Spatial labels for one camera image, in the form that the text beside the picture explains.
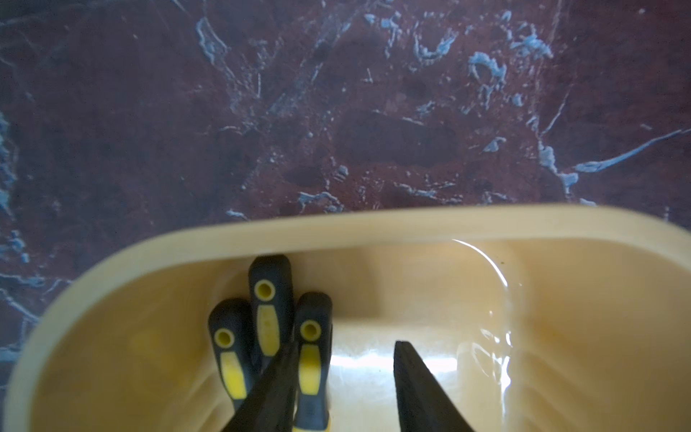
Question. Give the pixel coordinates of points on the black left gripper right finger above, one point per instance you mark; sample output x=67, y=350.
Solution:
x=422, y=403

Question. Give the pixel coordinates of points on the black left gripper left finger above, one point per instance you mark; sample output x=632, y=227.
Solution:
x=270, y=405

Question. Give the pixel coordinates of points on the yellow plastic storage tray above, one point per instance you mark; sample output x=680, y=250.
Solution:
x=532, y=318

